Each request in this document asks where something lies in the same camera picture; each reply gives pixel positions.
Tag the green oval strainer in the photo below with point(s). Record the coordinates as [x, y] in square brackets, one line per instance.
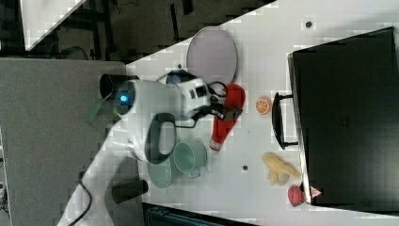
[160, 174]

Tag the black cylinder holder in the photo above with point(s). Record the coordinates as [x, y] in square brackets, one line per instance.
[127, 191]
[109, 83]

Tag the black cylinder holder upper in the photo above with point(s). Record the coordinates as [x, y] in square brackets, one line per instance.
[109, 83]

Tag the black oven door handle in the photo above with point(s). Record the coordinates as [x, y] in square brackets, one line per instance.
[277, 121]

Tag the green metal cup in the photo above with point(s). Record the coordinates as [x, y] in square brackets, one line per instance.
[190, 157]

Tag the peeled banana toy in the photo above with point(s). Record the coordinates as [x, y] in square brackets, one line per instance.
[280, 171]

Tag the green spatula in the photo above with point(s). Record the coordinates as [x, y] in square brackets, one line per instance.
[105, 108]

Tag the black toaster oven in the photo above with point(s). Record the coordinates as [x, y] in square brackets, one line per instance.
[345, 96]

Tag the orange slice toy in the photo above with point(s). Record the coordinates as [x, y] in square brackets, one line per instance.
[263, 105]

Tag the red ketchup bottle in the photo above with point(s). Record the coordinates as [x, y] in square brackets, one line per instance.
[233, 107]

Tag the black cylinder holder lower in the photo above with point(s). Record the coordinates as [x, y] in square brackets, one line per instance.
[127, 191]

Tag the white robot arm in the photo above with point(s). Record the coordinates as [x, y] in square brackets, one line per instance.
[150, 113]

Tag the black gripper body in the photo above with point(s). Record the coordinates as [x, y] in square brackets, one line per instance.
[217, 106]

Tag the red strawberry toy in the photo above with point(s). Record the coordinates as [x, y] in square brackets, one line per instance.
[295, 196]

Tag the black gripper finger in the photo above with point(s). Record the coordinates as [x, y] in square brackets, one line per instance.
[231, 113]

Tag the blue bowl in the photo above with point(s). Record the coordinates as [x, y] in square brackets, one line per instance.
[179, 76]

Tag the large grey round plate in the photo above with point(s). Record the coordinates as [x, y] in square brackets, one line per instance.
[212, 56]

